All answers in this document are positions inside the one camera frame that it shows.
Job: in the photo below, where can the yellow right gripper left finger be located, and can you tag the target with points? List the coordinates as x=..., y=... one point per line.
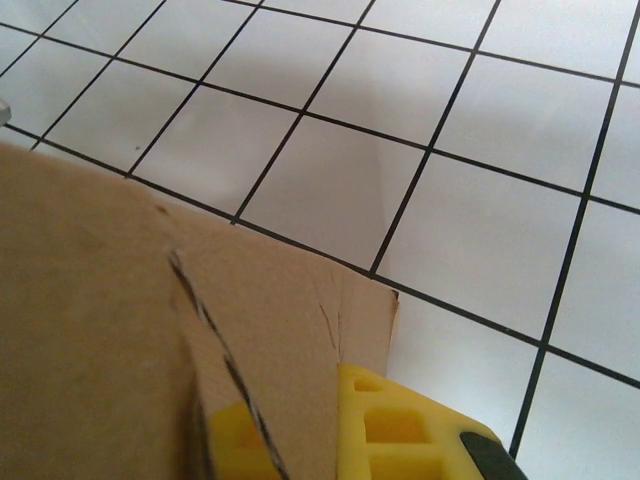
x=235, y=450

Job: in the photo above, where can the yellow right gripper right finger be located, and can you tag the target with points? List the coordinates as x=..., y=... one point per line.
x=350, y=425

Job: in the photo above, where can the brown cardboard box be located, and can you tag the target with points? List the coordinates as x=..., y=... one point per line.
x=100, y=300

